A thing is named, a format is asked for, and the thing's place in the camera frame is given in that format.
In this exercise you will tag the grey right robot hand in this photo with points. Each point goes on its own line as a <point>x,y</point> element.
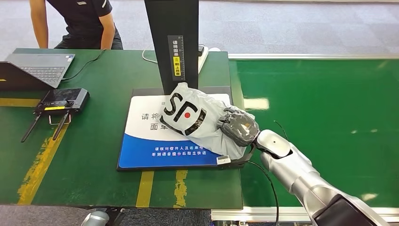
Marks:
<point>241,128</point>

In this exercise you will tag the grey plastic courier package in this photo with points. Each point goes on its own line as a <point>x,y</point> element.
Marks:
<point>193,115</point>

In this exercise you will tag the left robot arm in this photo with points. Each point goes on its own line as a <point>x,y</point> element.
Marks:
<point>95,219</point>

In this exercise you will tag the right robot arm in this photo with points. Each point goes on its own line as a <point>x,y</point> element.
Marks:
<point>299,174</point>

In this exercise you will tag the green conveyor belt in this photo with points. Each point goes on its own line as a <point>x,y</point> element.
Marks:
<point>327,103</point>

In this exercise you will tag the black inbound scanning machine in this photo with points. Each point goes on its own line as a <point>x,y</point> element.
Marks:
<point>174,28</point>

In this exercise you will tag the white power strip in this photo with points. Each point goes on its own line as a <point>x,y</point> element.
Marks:
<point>203,62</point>

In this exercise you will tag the black power adapter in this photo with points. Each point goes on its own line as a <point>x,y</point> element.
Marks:
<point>201,50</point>

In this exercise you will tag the white blue instruction sheet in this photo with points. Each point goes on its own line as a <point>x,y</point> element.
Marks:
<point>146,137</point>

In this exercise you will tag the green table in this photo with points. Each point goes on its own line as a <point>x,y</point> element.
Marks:
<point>93,140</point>

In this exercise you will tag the black remote controller with antennas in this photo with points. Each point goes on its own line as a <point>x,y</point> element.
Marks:
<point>62,99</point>

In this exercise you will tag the person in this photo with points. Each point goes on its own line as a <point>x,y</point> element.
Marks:
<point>84,21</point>

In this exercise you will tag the grey laptop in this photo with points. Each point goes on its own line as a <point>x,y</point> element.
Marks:
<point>40,70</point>

